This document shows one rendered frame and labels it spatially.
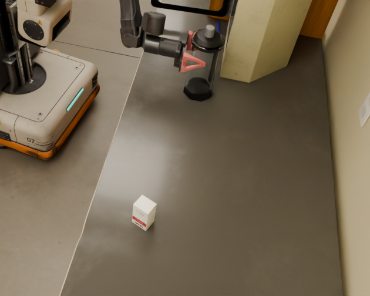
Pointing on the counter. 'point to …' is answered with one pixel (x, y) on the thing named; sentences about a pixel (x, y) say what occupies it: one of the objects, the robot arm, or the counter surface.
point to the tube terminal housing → (262, 37)
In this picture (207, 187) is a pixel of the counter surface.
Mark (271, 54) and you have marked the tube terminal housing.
